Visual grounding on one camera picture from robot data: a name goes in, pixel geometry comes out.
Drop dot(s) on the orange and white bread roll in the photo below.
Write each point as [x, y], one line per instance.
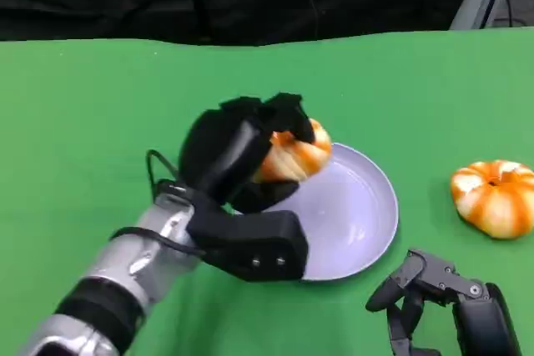
[496, 206]
[300, 158]

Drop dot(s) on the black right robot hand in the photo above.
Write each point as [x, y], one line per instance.
[480, 318]

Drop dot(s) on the lilac plate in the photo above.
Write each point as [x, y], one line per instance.
[342, 214]

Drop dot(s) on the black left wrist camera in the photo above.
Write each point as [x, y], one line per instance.
[258, 239]

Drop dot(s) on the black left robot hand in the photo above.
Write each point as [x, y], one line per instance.
[217, 151]

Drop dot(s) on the green table cloth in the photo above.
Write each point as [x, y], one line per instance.
[83, 101]

